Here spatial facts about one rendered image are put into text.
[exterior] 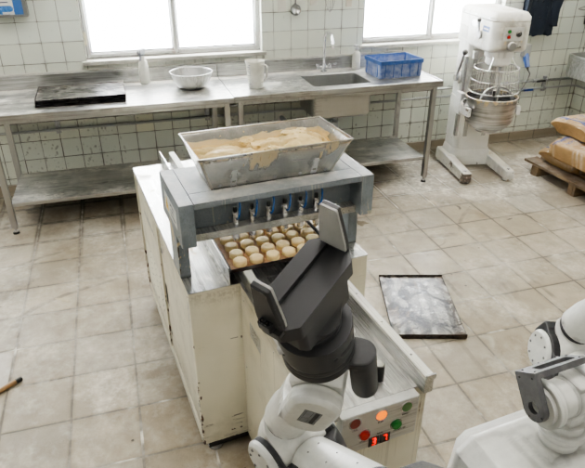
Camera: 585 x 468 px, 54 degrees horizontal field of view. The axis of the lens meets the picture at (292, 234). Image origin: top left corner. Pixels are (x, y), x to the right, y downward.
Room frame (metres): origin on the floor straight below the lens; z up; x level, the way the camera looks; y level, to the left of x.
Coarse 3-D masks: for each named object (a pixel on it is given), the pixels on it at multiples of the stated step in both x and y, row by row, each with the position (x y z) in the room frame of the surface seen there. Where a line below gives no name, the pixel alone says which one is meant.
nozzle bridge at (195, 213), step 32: (352, 160) 2.06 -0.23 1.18; (192, 192) 1.76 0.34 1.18; (224, 192) 1.76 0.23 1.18; (256, 192) 1.76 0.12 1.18; (288, 192) 1.79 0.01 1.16; (320, 192) 1.93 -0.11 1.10; (352, 192) 1.96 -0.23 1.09; (192, 224) 1.66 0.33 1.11; (224, 224) 1.78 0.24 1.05; (256, 224) 1.78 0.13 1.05; (288, 224) 1.83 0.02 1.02; (352, 224) 2.01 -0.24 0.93
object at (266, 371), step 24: (240, 288) 1.71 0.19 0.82; (264, 336) 1.48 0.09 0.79; (360, 336) 1.41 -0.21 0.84; (264, 360) 1.49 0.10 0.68; (384, 360) 1.30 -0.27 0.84; (264, 384) 1.49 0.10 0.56; (384, 384) 1.20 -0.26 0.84; (408, 384) 1.20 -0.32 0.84; (264, 408) 1.50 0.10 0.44; (384, 456) 1.16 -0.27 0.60; (408, 456) 1.19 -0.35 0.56
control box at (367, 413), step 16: (384, 400) 1.14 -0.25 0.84; (400, 400) 1.14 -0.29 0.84; (416, 400) 1.16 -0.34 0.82; (352, 416) 1.08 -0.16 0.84; (368, 416) 1.10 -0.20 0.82; (400, 416) 1.14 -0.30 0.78; (416, 416) 1.16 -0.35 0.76; (352, 432) 1.08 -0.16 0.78; (384, 432) 1.12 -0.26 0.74; (400, 432) 1.14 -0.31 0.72; (352, 448) 1.08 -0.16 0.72
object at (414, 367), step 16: (352, 288) 1.59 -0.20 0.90; (352, 304) 1.56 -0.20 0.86; (368, 304) 1.50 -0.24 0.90; (368, 320) 1.46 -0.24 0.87; (384, 320) 1.42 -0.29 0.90; (384, 336) 1.36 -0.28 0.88; (400, 352) 1.28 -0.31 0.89; (416, 368) 1.21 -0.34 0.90; (416, 384) 1.20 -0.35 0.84; (432, 384) 1.18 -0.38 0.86
